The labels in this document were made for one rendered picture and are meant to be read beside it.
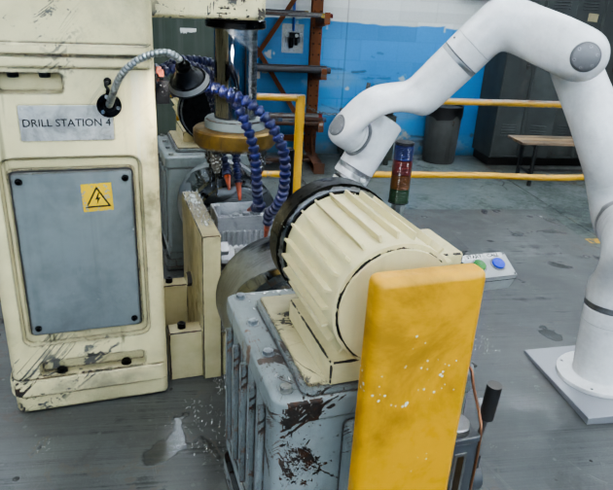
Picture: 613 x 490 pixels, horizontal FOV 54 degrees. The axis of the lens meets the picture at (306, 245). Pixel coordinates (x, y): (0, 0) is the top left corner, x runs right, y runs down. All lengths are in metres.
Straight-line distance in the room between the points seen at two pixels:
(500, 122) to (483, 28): 5.44
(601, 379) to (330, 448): 0.86
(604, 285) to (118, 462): 1.04
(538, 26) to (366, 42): 5.35
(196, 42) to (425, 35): 3.01
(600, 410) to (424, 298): 0.89
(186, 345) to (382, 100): 0.67
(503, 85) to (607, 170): 5.32
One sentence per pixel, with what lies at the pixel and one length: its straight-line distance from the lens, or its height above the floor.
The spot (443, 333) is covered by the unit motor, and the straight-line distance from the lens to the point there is 0.67.
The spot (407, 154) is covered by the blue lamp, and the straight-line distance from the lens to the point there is 1.82.
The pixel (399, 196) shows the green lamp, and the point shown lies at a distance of 1.85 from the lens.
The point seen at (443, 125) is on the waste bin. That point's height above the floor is 0.42.
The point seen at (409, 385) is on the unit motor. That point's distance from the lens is 0.69.
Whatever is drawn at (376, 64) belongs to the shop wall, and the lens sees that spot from 6.63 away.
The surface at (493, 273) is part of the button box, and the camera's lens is 1.41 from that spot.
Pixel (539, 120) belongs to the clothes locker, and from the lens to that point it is 6.87.
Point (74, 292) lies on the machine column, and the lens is 1.22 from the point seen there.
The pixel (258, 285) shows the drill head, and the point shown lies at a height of 1.14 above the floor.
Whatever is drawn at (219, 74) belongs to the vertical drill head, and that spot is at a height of 1.45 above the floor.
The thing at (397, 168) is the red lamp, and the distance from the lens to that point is 1.83.
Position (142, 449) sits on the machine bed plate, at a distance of 1.24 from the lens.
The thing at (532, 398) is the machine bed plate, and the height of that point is 0.80.
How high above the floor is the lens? 1.61
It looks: 23 degrees down
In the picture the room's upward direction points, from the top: 3 degrees clockwise
